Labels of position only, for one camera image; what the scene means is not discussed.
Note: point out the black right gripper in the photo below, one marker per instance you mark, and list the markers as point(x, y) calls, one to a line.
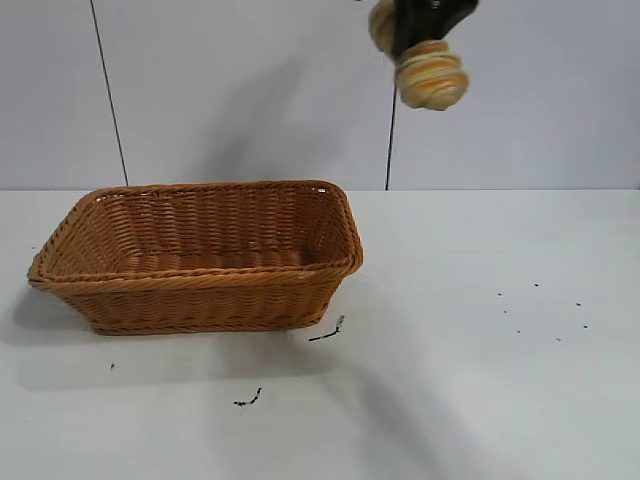
point(452, 10)

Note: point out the long striped bread loaf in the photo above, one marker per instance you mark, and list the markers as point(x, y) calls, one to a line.
point(432, 75)

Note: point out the brown woven wicker basket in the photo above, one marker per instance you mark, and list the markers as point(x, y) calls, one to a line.
point(200, 300)

